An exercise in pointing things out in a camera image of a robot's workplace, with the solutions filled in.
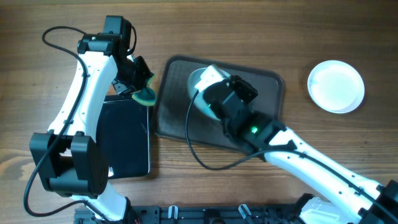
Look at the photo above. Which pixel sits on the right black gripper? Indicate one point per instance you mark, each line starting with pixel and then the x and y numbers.
pixel 239 85

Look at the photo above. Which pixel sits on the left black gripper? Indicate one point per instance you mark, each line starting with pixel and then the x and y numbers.
pixel 144 74

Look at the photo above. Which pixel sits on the green yellow sponge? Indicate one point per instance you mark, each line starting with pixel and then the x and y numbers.
pixel 146 96

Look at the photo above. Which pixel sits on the white plate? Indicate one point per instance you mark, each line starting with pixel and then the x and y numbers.
pixel 336 87
pixel 199 102

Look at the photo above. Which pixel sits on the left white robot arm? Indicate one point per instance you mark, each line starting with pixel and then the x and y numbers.
pixel 67 158

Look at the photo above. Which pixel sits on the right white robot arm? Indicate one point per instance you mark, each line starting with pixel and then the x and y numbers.
pixel 351 198

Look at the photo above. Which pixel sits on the black water tray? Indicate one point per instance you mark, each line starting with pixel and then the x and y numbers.
pixel 123 136

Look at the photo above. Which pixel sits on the brown serving tray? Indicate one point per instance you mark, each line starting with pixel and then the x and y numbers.
pixel 169 115

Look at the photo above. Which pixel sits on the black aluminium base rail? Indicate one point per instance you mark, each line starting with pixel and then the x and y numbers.
pixel 269 214

